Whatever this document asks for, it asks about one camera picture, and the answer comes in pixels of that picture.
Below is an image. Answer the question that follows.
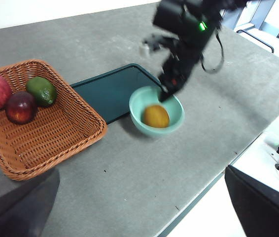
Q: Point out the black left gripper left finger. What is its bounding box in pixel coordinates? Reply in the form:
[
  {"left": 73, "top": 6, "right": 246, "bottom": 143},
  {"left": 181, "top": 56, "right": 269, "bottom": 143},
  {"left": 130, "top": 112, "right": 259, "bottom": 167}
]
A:
[{"left": 0, "top": 167, "right": 61, "bottom": 237}]

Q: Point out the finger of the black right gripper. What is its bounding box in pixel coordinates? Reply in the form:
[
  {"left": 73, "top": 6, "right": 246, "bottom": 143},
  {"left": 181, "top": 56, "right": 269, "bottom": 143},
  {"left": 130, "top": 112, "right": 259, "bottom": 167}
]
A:
[{"left": 158, "top": 85, "right": 177, "bottom": 102}]

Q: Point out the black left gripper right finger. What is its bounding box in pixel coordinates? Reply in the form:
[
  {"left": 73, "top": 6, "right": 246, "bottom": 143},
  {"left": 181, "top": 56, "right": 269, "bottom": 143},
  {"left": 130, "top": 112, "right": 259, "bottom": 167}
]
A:
[{"left": 224, "top": 164, "right": 279, "bottom": 237}]

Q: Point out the yellow-orange oval fruit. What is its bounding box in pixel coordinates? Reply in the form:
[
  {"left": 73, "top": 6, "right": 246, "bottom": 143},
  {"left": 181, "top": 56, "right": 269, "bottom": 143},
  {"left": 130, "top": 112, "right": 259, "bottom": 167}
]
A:
[{"left": 143, "top": 105, "right": 171, "bottom": 128}]

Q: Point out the teal ribbed bowl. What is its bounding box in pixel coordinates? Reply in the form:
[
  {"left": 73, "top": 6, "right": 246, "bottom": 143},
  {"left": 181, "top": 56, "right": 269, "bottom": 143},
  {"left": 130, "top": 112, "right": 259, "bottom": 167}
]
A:
[{"left": 129, "top": 85, "right": 186, "bottom": 139}]

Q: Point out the dark green rectangular tray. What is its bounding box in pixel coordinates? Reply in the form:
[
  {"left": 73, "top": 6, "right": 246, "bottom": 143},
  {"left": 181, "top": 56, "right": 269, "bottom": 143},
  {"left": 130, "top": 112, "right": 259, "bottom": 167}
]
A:
[{"left": 70, "top": 63, "right": 166, "bottom": 125}]

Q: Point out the white power strip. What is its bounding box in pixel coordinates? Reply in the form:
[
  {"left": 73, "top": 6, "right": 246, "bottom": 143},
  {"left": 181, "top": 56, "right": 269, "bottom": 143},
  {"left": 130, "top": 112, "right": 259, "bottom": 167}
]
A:
[{"left": 262, "top": 128, "right": 279, "bottom": 155}]

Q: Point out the brown wicker basket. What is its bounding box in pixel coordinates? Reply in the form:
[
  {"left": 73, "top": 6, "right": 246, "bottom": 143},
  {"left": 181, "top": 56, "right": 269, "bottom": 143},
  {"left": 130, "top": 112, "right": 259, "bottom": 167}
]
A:
[{"left": 0, "top": 59, "right": 108, "bottom": 182}]

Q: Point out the dark red plum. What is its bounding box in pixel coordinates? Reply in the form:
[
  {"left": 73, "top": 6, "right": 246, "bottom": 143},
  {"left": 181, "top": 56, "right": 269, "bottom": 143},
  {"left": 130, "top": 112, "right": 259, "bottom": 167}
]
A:
[{"left": 5, "top": 91, "right": 38, "bottom": 124}]

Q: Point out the green avocado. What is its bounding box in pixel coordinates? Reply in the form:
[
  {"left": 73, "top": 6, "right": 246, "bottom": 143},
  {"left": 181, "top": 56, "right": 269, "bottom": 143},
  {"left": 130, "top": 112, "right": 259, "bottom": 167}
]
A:
[{"left": 26, "top": 76, "right": 58, "bottom": 108}]

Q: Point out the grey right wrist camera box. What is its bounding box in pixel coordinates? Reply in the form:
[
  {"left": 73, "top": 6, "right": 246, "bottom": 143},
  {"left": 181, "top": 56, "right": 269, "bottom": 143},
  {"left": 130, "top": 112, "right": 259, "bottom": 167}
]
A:
[{"left": 141, "top": 34, "right": 161, "bottom": 56}]

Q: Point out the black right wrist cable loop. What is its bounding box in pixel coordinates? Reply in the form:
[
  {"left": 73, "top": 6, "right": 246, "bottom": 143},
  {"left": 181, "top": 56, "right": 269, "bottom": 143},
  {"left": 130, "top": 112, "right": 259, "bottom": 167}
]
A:
[{"left": 200, "top": 32, "right": 225, "bottom": 75}]

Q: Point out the black metal tube frame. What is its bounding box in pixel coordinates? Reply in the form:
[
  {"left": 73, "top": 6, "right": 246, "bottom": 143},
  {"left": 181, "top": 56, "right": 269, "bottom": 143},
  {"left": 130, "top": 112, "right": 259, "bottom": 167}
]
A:
[{"left": 237, "top": 28, "right": 276, "bottom": 54}]

